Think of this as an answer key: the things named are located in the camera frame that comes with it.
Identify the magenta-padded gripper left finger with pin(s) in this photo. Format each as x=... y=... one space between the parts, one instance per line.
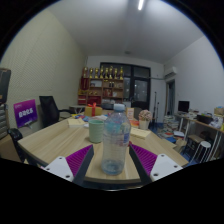
x=58 y=166

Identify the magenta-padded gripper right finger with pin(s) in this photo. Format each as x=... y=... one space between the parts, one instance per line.
x=163 y=165

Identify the clear plastic water bottle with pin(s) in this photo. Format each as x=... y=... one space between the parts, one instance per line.
x=115 y=140

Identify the beige notebook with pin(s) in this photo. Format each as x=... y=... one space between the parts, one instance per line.
x=140 y=132

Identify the stack of books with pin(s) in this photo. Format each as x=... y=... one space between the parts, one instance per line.
x=170 y=124

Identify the brown wooden stool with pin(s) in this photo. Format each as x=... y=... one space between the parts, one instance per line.
x=196 y=138

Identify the white round stool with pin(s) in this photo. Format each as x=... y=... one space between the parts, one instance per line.
x=204 y=145

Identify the pale yellow notebook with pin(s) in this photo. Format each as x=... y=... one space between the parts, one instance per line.
x=76 y=122

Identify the orange book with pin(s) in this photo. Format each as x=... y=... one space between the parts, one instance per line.
x=134 y=123

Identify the pale green cup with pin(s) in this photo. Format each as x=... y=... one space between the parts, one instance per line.
x=96 y=131

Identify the pink flowers in white pot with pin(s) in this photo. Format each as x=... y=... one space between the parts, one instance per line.
x=145 y=116

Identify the black tripod stand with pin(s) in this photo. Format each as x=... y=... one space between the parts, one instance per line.
x=155 y=110

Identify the long wooden side desk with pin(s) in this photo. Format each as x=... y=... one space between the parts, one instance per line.
x=203 y=124

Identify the black office chair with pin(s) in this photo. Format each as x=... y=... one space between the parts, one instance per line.
x=49 y=110

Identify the grey armchair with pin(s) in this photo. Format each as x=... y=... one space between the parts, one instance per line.
x=137 y=112

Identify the orange standing card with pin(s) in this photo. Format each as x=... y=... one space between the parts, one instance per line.
x=130 y=113

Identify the black computer monitor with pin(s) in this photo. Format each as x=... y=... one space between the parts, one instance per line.
x=183 y=106

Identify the purple sign board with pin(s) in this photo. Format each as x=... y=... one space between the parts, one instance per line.
x=25 y=113

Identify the yellow gift box red ribbon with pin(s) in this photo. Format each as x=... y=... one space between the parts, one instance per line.
x=91 y=111

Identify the striped grey chair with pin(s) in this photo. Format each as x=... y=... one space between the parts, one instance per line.
x=3 y=123

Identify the black framed glass door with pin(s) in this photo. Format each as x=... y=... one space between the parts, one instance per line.
x=140 y=86

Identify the wooden shelf unit with trophies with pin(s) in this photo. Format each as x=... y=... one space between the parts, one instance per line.
x=100 y=90

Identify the long ceiling light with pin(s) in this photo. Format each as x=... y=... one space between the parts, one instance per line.
x=141 y=4

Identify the white wall air conditioner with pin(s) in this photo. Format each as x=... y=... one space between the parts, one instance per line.
x=171 y=72

